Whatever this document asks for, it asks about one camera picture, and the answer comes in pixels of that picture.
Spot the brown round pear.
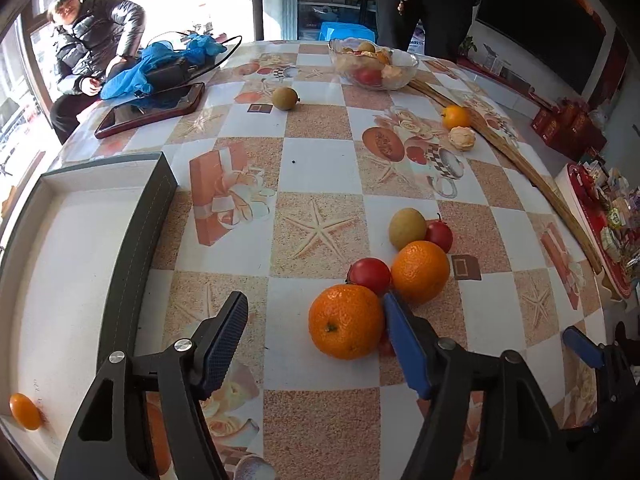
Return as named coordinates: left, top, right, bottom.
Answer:
left=272, top=87, right=301, bottom=111
left=389, top=208, right=428, bottom=252

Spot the small orange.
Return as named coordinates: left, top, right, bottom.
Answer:
left=9, top=393, right=45, bottom=432
left=441, top=105, right=472, bottom=131

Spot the red gift box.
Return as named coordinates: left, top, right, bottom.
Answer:
left=531, top=107, right=563, bottom=142
left=555, top=99, right=608, bottom=156

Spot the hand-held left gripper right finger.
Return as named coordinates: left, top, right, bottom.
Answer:
left=382, top=290, right=576, bottom=480

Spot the tablet in red case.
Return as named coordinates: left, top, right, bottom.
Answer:
left=95, top=81, right=206, bottom=140

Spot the blue plastic stool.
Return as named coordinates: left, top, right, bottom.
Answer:
left=319, top=22, right=376, bottom=41

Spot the medium orange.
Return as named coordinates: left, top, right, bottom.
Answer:
left=390, top=241, right=451, bottom=306

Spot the black pouch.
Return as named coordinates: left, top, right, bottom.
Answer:
left=145, top=57, right=201, bottom=93

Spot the glass fruit bowl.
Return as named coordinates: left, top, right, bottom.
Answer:
left=327, top=38, right=420, bottom=91

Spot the black cable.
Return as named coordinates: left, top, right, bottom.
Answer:
left=150, top=30, right=243, bottom=70

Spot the black television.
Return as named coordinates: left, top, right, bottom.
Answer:
left=475, top=0, right=608, bottom=96

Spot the red snack tray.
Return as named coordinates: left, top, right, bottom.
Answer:
left=565, top=162, right=640, bottom=301

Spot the large orange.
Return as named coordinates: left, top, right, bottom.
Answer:
left=308, top=284, right=386, bottom=361

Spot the white tray with dark rim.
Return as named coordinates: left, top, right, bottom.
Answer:
left=0, top=152, right=178, bottom=466

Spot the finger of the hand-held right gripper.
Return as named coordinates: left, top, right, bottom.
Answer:
left=562, top=326, right=608, bottom=370

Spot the peeled orange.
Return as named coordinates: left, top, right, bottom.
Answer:
left=448, top=126, right=477, bottom=152

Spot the long bamboo stick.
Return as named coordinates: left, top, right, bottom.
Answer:
left=407, top=80, right=603, bottom=273

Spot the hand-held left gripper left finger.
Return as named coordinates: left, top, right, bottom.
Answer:
left=54, top=290, right=249, bottom=480

